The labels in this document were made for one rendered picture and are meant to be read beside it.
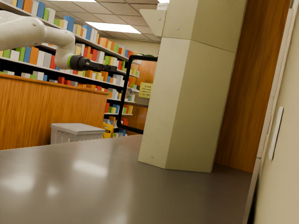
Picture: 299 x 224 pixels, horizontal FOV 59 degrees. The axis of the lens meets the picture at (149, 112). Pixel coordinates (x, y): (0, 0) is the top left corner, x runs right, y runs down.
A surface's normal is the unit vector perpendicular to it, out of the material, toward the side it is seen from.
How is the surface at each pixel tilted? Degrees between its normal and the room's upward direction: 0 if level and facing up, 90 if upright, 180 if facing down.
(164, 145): 90
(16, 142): 90
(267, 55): 90
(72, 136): 96
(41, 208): 0
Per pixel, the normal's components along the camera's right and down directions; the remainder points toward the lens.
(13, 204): 0.19, -0.98
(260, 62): -0.40, -0.03
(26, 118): 0.90, 0.20
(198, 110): 0.36, 0.12
